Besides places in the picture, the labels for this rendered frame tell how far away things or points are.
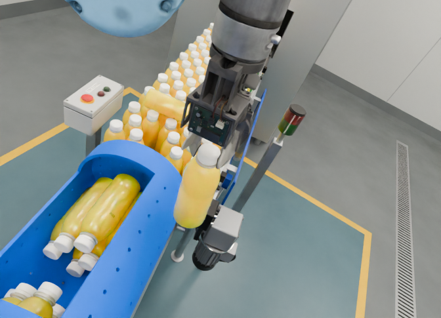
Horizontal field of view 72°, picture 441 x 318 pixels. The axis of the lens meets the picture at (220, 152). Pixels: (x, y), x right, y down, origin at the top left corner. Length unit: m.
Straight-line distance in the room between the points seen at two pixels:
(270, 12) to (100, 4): 0.19
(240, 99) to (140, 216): 0.35
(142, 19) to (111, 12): 0.02
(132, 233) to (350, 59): 4.40
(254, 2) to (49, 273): 0.73
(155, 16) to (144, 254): 0.53
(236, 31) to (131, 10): 0.17
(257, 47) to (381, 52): 4.41
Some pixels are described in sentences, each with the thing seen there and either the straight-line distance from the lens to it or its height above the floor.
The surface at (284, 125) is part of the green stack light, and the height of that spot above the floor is 1.19.
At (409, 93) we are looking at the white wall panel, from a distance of 4.94.
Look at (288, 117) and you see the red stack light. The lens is 1.09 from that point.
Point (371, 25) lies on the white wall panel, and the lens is 4.68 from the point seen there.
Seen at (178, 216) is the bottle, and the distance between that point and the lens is 0.62.
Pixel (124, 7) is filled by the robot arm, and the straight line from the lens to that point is 0.20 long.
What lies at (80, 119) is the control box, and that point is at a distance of 1.08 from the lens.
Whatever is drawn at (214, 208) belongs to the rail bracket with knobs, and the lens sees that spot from 0.98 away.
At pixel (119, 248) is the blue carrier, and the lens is 0.62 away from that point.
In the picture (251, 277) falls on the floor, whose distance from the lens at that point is 2.11.
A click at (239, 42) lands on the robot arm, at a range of 0.36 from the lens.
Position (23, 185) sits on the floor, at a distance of 2.26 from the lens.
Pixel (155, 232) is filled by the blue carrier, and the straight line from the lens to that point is 0.69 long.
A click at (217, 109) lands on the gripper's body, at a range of 0.38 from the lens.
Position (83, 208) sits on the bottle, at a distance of 0.76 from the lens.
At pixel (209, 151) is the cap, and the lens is 0.52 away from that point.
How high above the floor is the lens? 1.77
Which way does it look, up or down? 41 degrees down
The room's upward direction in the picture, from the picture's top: 25 degrees clockwise
